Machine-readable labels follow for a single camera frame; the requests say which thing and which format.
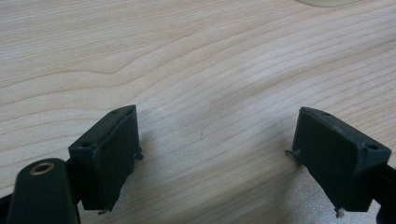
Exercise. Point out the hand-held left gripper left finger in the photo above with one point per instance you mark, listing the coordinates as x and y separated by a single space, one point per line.
106 158

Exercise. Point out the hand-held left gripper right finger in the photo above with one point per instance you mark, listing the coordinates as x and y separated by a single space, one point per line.
333 155

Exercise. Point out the pale cream round object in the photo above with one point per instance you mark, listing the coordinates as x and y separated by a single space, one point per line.
325 2

